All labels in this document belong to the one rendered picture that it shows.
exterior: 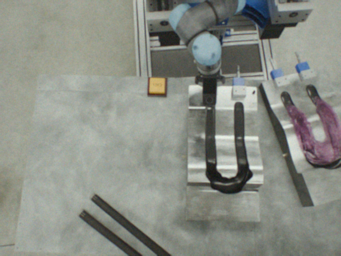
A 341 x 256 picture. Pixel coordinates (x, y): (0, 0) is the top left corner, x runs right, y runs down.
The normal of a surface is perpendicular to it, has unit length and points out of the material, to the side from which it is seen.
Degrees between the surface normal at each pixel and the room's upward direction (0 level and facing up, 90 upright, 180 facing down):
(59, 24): 0
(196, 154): 28
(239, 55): 0
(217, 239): 0
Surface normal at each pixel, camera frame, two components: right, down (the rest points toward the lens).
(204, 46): -0.14, -0.12
